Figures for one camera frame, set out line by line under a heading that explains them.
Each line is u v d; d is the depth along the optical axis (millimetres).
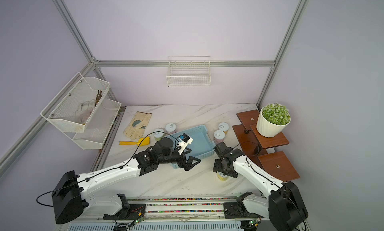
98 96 807
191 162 640
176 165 831
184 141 648
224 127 1010
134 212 734
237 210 659
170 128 1012
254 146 990
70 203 386
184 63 914
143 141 983
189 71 956
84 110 780
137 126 1075
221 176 800
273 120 673
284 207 399
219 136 962
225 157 612
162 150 578
